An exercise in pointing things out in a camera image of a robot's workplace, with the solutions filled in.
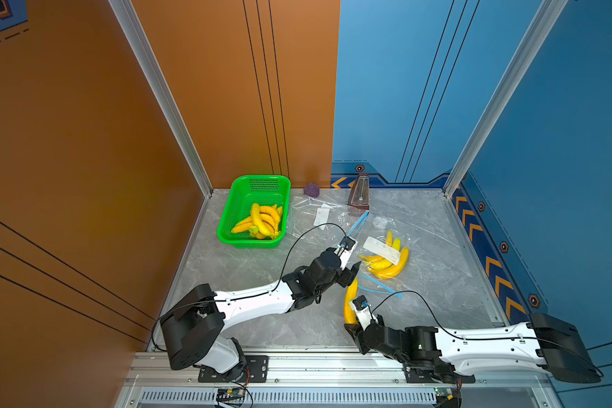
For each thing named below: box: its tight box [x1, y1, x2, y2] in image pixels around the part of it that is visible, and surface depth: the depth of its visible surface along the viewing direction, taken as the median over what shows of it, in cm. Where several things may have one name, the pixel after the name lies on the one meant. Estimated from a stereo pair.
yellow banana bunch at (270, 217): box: [231, 204, 283, 240], surface depth 102 cm
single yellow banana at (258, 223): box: [251, 203, 280, 237], surface depth 98 cm
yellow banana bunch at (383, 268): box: [358, 230, 409, 280], surface depth 93 cm
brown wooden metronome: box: [347, 172, 370, 210], surface depth 107 cm
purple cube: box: [303, 182, 321, 198], surface depth 118 cm
